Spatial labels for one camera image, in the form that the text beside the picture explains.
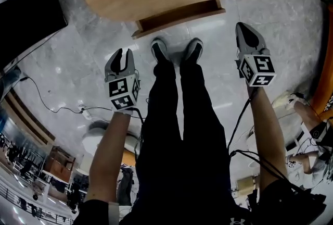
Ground person's left forearm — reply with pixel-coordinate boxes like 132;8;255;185
86;110;134;204

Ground white round stool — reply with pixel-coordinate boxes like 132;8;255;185
81;120;142;157

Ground person's black shirt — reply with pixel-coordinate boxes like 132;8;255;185
75;179;328;225

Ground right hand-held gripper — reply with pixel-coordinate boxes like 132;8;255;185
235;21;277;88

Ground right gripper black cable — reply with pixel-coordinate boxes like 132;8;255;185
226;87;309;193

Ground person's legs in black trousers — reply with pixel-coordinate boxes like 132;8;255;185
134;58;235;225

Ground white power strip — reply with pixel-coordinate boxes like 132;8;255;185
77;105;93;121

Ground black floor cable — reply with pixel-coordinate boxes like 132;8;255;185
12;76;113;115

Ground person's right shoe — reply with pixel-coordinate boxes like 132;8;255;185
183;37;204;64

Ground brown wooden chair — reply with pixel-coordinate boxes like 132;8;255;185
42;145;76;183

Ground black monitor screen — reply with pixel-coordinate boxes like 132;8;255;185
0;0;69;71

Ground person's left shoe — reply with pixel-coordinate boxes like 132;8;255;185
150;37;170;63

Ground person's right forearm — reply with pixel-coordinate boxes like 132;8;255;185
245;85;289;193

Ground orange armchair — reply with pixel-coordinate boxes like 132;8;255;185
310;2;333;121

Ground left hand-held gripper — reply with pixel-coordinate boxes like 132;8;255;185
104;48;142;113

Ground black metal railing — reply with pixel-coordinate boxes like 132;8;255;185
0;181;74;225

